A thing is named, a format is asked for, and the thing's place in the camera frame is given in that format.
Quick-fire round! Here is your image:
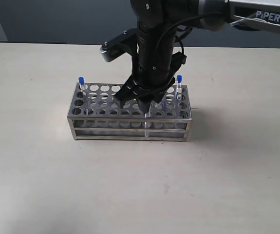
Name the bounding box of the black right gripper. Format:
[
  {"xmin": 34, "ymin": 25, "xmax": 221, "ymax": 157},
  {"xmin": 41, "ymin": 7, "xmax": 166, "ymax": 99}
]
[{"xmin": 114, "ymin": 24, "xmax": 176, "ymax": 114}]

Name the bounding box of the blue-capped tube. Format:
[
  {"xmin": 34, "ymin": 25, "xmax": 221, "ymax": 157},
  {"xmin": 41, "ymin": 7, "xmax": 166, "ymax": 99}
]
[
  {"xmin": 144, "ymin": 111, "xmax": 151, "ymax": 137},
  {"xmin": 176, "ymin": 75, "xmax": 182, "ymax": 101},
  {"xmin": 78, "ymin": 76, "xmax": 89, "ymax": 115}
]

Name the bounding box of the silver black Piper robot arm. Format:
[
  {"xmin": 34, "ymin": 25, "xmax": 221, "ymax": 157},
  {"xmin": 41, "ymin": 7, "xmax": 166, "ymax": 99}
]
[{"xmin": 113, "ymin": 0, "xmax": 280, "ymax": 113}]

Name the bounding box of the stainless steel test tube rack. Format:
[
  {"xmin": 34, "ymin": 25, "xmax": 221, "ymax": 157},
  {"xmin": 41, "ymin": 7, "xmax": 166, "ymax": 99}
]
[{"xmin": 67, "ymin": 83, "xmax": 192, "ymax": 142}]

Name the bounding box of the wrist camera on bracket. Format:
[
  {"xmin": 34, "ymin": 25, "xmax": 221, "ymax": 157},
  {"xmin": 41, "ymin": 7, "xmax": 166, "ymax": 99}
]
[{"xmin": 100, "ymin": 28, "xmax": 137, "ymax": 62}]

